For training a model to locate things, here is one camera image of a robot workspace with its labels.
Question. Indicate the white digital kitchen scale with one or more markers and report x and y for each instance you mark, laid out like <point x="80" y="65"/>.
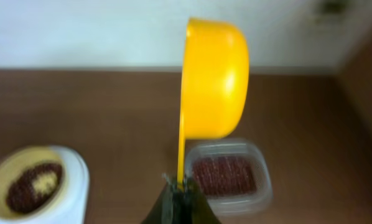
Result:
<point x="72" y="207"/>

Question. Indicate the yellow plastic bowl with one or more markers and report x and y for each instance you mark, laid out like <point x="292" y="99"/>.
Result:
<point x="11" y="169"/>

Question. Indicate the red beans in bowl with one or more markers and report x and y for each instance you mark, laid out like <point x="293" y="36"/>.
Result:
<point x="34" y="187"/>

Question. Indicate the clear plastic container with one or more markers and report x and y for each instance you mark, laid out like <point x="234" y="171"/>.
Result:
<point x="235" y="205"/>

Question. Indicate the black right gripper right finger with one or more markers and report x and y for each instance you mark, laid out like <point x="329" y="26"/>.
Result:
<point x="194" y="206"/>

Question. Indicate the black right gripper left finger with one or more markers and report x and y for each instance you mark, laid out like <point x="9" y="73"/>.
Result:
<point x="163" y="211"/>

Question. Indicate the yellow plastic measuring scoop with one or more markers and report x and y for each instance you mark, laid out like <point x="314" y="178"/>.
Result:
<point x="214" y="83"/>

